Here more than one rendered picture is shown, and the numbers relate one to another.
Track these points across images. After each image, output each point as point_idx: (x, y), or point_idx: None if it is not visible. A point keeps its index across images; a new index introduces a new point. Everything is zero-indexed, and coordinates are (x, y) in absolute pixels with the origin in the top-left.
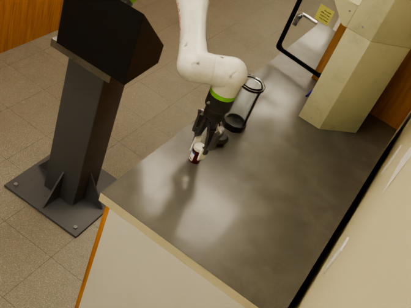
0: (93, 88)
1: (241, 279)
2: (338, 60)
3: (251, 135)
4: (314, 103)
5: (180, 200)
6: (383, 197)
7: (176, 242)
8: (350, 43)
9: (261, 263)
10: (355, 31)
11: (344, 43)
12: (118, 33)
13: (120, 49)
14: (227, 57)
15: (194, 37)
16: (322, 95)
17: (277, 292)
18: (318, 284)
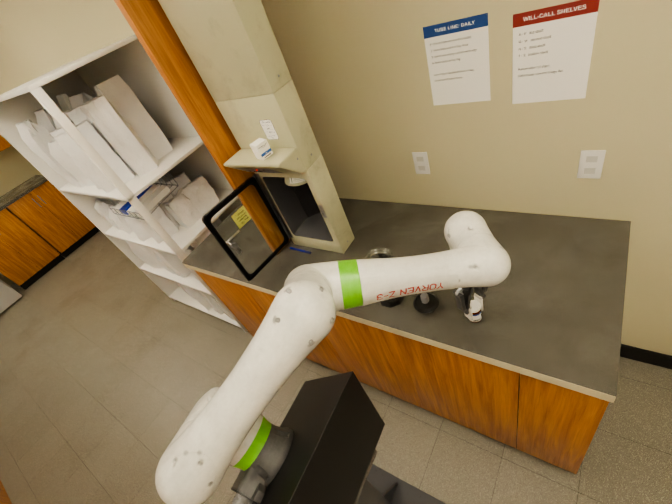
0: None
1: (609, 250)
2: (324, 193)
3: None
4: (341, 233)
5: (549, 316)
6: (617, 81)
7: (616, 305)
8: (317, 173)
9: (572, 242)
10: (311, 163)
11: (315, 179)
12: (354, 426)
13: (364, 425)
14: (463, 224)
15: (457, 258)
16: (339, 222)
17: (596, 227)
18: (615, 179)
